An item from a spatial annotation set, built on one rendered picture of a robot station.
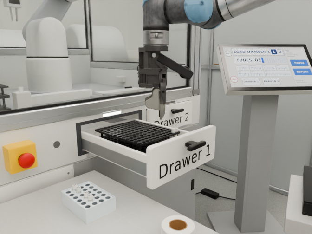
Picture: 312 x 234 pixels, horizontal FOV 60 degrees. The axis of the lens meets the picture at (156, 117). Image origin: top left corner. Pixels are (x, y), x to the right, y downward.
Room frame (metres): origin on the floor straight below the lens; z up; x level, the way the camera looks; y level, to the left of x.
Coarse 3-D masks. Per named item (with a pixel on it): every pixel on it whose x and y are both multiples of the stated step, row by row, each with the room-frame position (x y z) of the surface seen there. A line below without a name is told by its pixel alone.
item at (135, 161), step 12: (132, 120) 1.03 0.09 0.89; (84, 132) 0.85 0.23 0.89; (96, 132) 0.91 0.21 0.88; (180, 132) 0.87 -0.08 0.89; (84, 144) 0.84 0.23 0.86; (96, 144) 0.79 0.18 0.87; (108, 144) 0.75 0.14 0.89; (120, 144) 0.73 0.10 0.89; (108, 156) 0.75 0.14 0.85; (120, 156) 0.71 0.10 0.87; (132, 156) 0.68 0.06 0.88; (144, 156) 0.65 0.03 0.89; (132, 168) 0.68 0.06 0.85; (144, 168) 0.65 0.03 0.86
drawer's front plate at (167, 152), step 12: (192, 132) 0.74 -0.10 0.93; (204, 132) 0.77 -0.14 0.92; (156, 144) 0.63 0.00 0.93; (168, 144) 0.65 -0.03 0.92; (180, 144) 0.69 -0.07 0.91; (156, 156) 0.62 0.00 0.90; (168, 156) 0.65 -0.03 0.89; (180, 156) 0.69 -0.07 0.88; (204, 156) 0.77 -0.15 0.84; (156, 168) 0.62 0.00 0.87; (168, 168) 0.65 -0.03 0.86; (192, 168) 0.73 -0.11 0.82; (156, 180) 0.62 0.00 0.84; (168, 180) 0.65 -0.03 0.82
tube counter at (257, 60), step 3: (255, 57) 1.52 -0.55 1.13; (258, 57) 1.53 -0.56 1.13; (261, 57) 1.53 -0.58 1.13; (264, 57) 1.53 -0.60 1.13; (267, 57) 1.53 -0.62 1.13; (270, 57) 1.53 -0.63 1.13; (273, 57) 1.53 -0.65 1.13; (276, 57) 1.54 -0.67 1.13; (279, 57) 1.54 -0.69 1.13; (282, 57) 1.54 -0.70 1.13; (285, 57) 1.54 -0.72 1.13; (255, 60) 1.51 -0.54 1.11; (258, 60) 1.51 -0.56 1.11; (261, 60) 1.51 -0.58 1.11; (264, 60) 1.51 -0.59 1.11; (267, 60) 1.52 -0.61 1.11; (270, 60) 1.52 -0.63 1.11; (273, 60) 1.52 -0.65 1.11; (276, 60) 1.52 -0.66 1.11; (279, 60) 1.52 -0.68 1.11; (282, 60) 1.52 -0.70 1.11; (285, 60) 1.52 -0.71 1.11
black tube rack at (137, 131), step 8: (104, 128) 0.89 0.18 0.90; (112, 128) 0.89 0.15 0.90; (120, 128) 0.88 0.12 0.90; (128, 128) 0.88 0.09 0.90; (136, 128) 0.88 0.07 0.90; (144, 128) 0.88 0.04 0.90; (152, 128) 0.88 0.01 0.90; (160, 128) 0.88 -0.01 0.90; (104, 136) 0.88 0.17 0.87; (112, 136) 0.80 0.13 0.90; (120, 136) 0.79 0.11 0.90; (128, 136) 0.79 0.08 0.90; (136, 136) 0.79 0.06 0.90; (144, 136) 0.80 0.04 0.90; (152, 136) 0.80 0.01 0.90; (128, 144) 0.80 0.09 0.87; (152, 144) 0.80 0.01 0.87; (144, 152) 0.73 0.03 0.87
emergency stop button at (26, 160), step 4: (20, 156) 0.65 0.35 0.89; (24, 156) 0.65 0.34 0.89; (28, 156) 0.66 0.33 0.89; (32, 156) 0.66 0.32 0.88; (20, 160) 0.64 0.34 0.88; (24, 160) 0.65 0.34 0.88; (28, 160) 0.65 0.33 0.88; (32, 160) 0.66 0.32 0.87; (20, 164) 0.64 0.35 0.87; (24, 164) 0.65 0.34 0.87; (28, 164) 0.65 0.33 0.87; (32, 164) 0.66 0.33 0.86
